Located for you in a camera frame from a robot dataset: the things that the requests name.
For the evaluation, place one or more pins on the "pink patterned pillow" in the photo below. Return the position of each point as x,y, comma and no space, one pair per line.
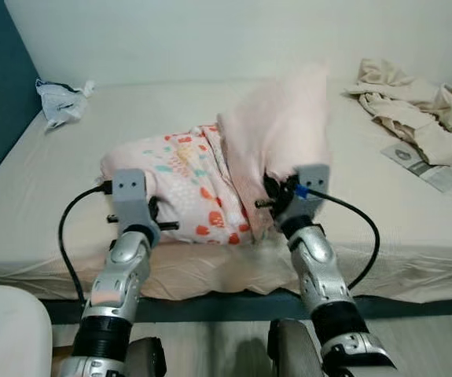
186,165

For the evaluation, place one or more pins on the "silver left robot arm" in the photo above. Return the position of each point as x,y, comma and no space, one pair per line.
123,275

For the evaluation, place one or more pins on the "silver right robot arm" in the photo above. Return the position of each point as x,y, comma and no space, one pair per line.
320,267

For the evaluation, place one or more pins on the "white plastic chair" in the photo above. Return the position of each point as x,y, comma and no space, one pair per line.
9,334

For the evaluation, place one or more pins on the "bed with beige sheet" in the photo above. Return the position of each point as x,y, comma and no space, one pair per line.
45,196

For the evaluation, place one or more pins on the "grey printed booklet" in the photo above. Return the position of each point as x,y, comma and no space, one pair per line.
422,165

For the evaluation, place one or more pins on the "grey robot left leg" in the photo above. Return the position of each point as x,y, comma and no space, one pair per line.
147,360

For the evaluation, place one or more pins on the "grey robot leg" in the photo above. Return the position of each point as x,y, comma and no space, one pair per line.
292,349
147,360

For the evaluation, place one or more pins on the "white crumpled plastic bag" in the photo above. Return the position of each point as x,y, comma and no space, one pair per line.
59,102

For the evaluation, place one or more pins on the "grey robot right leg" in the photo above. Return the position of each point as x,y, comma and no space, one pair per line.
292,349

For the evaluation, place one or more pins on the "crumpled beige clothes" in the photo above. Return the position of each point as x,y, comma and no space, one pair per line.
414,110

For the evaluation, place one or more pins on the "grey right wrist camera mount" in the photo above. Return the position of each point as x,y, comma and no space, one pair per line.
312,179

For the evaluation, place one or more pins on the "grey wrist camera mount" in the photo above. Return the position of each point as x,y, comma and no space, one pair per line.
130,188
312,179

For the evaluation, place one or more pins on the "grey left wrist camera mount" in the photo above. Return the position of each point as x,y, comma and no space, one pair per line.
130,188

